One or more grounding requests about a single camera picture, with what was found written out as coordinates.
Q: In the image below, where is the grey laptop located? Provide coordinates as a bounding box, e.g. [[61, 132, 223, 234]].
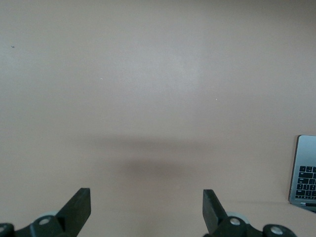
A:
[[288, 134, 316, 213]]

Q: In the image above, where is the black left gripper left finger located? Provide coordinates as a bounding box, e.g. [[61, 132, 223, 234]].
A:
[[0, 187, 91, 237]]

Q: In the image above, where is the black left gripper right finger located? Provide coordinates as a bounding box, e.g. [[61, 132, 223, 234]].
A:
[[202, 189, 296, 237]]

